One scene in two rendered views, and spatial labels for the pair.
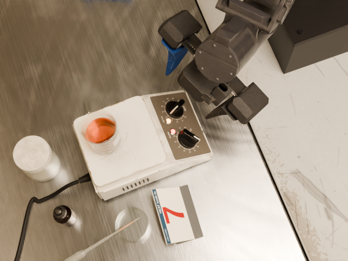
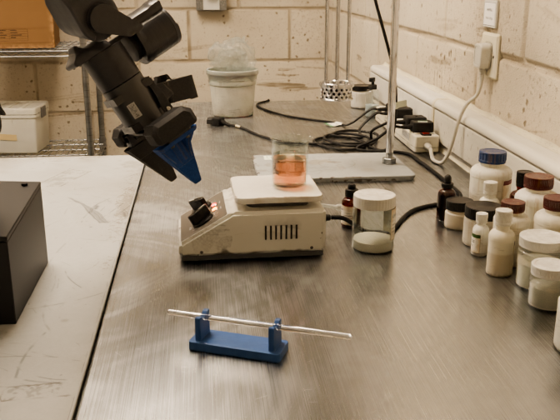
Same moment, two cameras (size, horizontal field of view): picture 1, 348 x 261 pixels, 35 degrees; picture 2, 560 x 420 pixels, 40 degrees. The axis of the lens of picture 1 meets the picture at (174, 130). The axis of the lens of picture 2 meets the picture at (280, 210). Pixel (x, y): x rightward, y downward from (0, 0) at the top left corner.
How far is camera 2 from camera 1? 144 cm
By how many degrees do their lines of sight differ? 91
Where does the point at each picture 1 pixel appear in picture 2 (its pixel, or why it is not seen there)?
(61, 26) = (327, 327)
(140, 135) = (250, 185)
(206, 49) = (169, 19)
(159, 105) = (218, 215)
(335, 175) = (67, 217)
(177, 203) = not seen: hidden behind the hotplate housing
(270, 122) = (97, 242)
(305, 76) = not seen: hidden behind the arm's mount
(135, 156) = (262, 179)
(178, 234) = not seen: hidden behind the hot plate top
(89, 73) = (297, 288)
